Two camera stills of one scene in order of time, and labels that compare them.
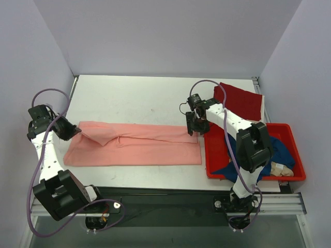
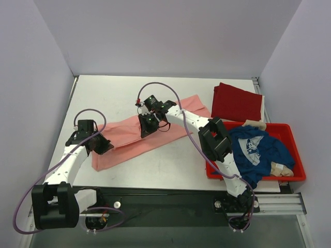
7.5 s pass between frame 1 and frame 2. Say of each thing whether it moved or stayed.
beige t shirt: stayed
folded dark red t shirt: stayed
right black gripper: moved
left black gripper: moved
